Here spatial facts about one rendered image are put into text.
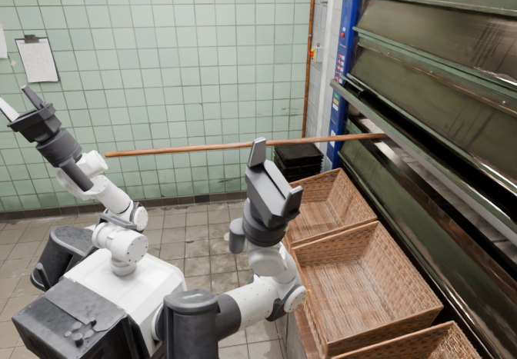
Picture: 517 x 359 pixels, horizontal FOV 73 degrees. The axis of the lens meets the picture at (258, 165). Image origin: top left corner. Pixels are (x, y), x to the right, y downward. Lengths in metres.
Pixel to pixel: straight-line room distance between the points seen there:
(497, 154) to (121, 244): 1.11
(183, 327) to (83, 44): 2.55
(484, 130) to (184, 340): 1.10
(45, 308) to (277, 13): 2.54
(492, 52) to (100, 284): 1.27
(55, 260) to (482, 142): 1.31
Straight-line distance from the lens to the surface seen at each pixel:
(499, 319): 1.47
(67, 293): 0.90
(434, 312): 1.65
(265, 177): 0.60
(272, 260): 0.72
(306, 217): 2.34
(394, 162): 1.84
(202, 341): 0.78
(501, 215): 1.13
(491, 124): 1.36
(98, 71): 3.07
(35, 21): 3.12
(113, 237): 0.83
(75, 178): 1.04
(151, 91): 3.04
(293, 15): 2.99
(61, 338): 0.83
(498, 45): 1.34
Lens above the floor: 2.00
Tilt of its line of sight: 29 degrees down
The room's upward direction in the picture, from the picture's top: straight up
